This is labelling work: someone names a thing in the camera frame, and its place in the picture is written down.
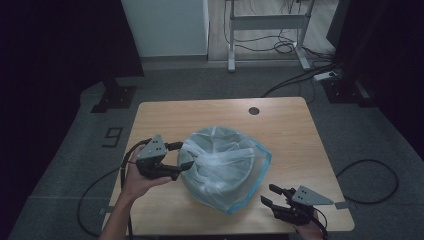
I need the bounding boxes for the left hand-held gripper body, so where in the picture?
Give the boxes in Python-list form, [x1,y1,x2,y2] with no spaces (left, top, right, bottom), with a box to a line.
[135,134,175,181]

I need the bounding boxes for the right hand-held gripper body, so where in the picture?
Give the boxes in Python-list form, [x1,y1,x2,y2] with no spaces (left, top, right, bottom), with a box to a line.
[277,185,335,227]

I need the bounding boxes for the green plastic bin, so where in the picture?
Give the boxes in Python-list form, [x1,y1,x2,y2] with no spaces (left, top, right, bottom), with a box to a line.
[177,126,256,205]

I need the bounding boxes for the white bag with blue band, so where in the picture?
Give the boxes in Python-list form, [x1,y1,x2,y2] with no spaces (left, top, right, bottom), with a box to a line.
[178,125,273,216]

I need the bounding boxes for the person's right hand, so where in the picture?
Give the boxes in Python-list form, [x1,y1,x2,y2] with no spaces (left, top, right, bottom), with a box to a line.
[292,210,325,240]

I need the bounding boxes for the person's left hand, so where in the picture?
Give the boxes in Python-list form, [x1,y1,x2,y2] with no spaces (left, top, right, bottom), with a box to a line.
[121,145,173,202]

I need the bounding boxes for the black stand base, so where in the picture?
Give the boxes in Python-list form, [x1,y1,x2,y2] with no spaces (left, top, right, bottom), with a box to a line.
[321,74,378,108]
[90,78,138,114]

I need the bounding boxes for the white cabinet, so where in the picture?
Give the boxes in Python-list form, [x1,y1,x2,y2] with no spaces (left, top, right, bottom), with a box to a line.
[120,0,210,58]

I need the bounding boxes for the white power strip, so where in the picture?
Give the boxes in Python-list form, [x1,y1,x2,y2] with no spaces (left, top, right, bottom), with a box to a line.
[313,70,338,83]

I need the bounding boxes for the dark curtain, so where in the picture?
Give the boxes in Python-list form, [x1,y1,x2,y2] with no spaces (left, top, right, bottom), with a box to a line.
[0,0,145,231]
[326,0,424,158]

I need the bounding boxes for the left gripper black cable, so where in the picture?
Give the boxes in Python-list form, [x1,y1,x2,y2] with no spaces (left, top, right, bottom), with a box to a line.
[119,138,153,240]

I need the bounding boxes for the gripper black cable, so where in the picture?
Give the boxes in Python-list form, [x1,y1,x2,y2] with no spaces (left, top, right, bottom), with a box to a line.
[312,206,330,240]
[119,138,153,240]

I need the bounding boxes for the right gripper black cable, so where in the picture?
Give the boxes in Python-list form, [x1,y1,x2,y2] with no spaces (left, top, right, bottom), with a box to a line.
[312,206,330,240]

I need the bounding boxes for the black curved floor cable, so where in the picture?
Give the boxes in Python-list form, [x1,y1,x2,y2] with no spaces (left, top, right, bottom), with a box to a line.
[77,167,121,238]

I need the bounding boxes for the black looped floor cable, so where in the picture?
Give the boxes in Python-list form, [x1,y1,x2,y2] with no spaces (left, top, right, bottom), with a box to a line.
[335,158,400,205]

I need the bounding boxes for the thick black floor cables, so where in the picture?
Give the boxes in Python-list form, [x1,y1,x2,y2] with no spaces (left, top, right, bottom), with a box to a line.
[260,62,342,99]

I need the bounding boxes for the thin black cable tangle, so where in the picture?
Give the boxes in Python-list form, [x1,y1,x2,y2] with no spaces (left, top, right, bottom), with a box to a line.
[222,0,336,62]

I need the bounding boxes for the white metal desk frame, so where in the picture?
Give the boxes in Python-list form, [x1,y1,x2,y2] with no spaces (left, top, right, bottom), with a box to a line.
[225,0,316,73]

